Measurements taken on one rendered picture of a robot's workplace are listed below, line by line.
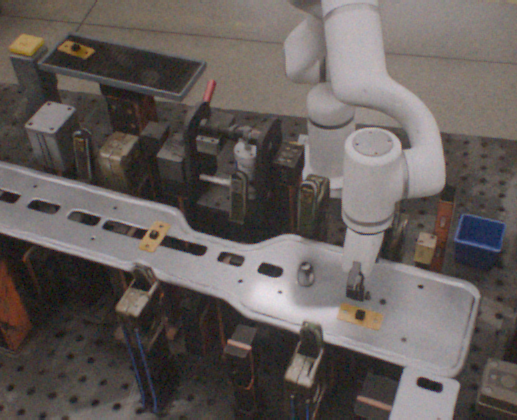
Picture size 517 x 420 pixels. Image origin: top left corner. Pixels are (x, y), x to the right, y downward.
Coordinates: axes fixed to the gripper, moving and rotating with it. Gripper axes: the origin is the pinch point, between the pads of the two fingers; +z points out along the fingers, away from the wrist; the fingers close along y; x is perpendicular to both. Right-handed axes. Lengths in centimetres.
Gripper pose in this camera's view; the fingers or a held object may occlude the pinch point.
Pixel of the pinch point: (362, 275)
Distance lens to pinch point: 140.1
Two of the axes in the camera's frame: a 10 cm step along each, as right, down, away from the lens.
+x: 9.3, 2.4, -2.9
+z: 0.4, 7.0, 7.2
